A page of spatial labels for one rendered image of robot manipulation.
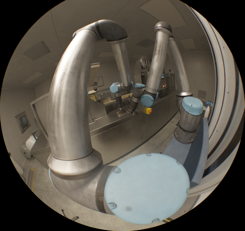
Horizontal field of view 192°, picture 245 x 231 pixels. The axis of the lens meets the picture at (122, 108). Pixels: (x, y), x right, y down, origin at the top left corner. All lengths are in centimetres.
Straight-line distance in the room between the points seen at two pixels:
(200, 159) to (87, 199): 28
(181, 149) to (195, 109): 25
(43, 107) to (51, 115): 91
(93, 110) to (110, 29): 89
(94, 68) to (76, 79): 80
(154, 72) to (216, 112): 38
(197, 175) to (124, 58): 59
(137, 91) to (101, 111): 60
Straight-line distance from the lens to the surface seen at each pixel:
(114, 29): 40
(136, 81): 149
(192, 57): 470
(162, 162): 15
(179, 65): 60
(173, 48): 63
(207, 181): 23
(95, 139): 89
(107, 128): 85
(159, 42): 50
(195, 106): 46
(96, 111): 101
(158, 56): 46
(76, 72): 18
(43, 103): 105
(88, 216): 147
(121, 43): 44
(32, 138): 176
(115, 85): 72
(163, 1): 185
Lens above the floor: 122
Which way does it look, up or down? 21 degrees down
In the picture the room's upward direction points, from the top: 10 degrees counter-clockwise
